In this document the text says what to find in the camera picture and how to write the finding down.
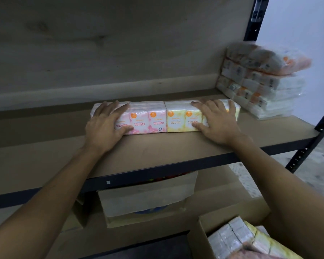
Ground black metal shelf rack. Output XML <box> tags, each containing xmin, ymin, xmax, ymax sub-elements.
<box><xmin>0</xmin><ymin>0</ymin><xmax>324</xmax><ymax>211</ymax></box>

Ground person's right hand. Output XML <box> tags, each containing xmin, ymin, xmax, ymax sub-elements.
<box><xmin>191</xmin><ymin>99</ymin><xmax>246</xmax><ymax>146</ymax></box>

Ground person's left forearm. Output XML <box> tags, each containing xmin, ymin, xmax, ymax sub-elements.
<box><xmin>0</xmin><ymin>144</ymin><xmax>112</xmax><ymax>259</ymax></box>

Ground person's left hand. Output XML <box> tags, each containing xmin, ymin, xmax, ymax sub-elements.
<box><xmin>85</xmin><ymin>101</ymin><xmax>134</xmax><ymax>155</ymax></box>

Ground brown shelf board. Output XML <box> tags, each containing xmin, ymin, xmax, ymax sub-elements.
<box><xmin>0</xmin><ymin>88</ymin><xmax>321</xmax><ymax>198</ymax></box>

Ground pink mini tissue pack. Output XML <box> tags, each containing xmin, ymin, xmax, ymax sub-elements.
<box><xmin>91</xmin><ymin>101</ymin><xmax>168</xmax><ymax>135</ymax></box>

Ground person's right forearm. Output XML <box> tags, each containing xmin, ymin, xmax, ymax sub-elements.
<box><xmin>224</xmin><ymin>131</ymin><xmax>324</xmax><ymax>259</ymax></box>

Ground white tissue multipack in plastic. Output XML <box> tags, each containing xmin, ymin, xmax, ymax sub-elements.
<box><xmin>217</xmin><ymin>75</ymin><xmax>305</xmax><ymax>112</ymax></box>
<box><xmin>247</xmin><ymin>98</ymin><xmax>297</xmax><ymax>121</ymax></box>
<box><xmin>221</xmin><ymin>59</ymin><xmax>306</xmax><ymax>99</ymax></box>

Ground pale cardboard box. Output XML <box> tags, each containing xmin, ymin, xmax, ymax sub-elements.
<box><xmin>97</xmin><ymin>171</ymin><xmax>199</xmax><ymax>228</ymax></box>

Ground blue packet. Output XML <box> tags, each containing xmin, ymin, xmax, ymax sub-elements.
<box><xmin>134</xmin><ymin>205</ymin><xmax>165</xmax><ymax>215</ymax></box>

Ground small brown cardboard box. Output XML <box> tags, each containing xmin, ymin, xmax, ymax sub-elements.
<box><xmin>62</xmin><ymin>194</ymin><xmax>90</xmax><ymax>230</ymax></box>

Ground pale yellow tissue pack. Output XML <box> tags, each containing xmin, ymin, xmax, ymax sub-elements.
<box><xmin>244</xmin><ymin>221</ymin><xmax>304</xmax><ymax>259</ymax></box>

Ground light wooden board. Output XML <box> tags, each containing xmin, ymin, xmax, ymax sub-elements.
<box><xmin>0</xmin><ymin>0</ymin><xmax>256</xmax><ymax>112</ymax></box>

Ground orange tissue multipack in plastic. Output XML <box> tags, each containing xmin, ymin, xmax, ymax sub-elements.
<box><xmin>226</xmin><ymin>42</ymin><xmax>312</xmax><ymax>76</ymax></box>

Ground open brown cardboard box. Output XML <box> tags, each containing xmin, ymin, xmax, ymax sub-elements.
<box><xmin>187</xmin><ymin>196</ymin><xmax>274</xmax><ymax>259</ymax></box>

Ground yellow mini tissue pack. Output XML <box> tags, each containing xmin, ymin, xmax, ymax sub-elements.
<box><xmin>164</xmin><ymin>99</ymin><xmax>241</xmax><ymax>133</ymax></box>

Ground pink floral tissue pack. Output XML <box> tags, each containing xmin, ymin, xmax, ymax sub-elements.
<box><xmin>232</xmin><ymin>247</ymin><xmax>288</xmax><ymax>259</ymax></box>

